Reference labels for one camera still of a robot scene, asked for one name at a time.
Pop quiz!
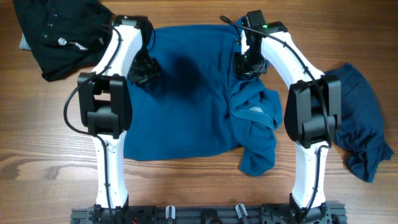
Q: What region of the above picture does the blue polo shirt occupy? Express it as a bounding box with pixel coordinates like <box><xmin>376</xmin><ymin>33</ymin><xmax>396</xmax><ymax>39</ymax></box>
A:
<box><xmin>124</xmin><ymin>24</ymin><xmax>282</xmax><ymax>176</ymax></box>

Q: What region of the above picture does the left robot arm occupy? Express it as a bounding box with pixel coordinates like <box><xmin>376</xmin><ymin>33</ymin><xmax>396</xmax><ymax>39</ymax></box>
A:
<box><xmin>71</xmin><ymin>16</ymin><xmax>160</xmax><ymax>223</ymax></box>

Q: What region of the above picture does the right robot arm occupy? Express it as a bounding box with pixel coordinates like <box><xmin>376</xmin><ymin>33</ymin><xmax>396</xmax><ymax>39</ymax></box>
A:
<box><xmin>234</xmin><ymin>10</ymin><xmax>345</xmax><ymax>223</ymax></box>

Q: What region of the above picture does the black folded polo shirt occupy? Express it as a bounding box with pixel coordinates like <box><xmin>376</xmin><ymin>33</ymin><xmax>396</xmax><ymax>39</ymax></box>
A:
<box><xmin>13</xmin><ymin>0</ymin><xmax>113</xmax><ymax>82</ymax></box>

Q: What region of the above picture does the grey folded cloth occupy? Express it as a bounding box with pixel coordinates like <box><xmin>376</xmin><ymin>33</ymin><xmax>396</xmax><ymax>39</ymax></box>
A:
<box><xmin>19</xmin><ymin>34</ymin><xmax>31</xmax><ymax>51</ymax></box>

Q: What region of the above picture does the dark navy crumpled garment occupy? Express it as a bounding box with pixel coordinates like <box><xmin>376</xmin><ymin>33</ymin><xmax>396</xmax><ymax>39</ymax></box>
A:
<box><xmin>325</xmin><ymin>63</ymin><xmax>394</xmax><ymax>183</ymax></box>

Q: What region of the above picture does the left black camera cable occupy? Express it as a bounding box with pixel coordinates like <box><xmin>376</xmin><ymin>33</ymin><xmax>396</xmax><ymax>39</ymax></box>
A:
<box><xmin>63</xmin><ymin>24</ymin><xmax>124</xmax><ymax>224</ymax></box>

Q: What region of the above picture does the black camera cable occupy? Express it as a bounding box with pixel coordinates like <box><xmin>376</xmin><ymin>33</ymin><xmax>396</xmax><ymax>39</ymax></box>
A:
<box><xmin>219</xmin><ymin>14</ymin><xmax>332</xmax><ymax>222</ymax></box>
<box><xmin>63</xmin><ymin>24</ymin><xmax>124</xmax><ymax>224</ymax></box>

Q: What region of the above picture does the right black camera cable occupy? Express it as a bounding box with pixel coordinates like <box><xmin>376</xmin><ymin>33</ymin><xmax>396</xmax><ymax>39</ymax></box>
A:
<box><xmin>219</xmin><ymin>14</ymin><xmax>332</xmax><ymax>222</ymax></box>

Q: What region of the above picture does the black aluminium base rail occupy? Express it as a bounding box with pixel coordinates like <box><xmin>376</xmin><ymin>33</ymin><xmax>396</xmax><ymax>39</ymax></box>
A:
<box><xmin>70</xmin><ymin>202</ymin><xmax>348</xmax><ymax>224</ymax></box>

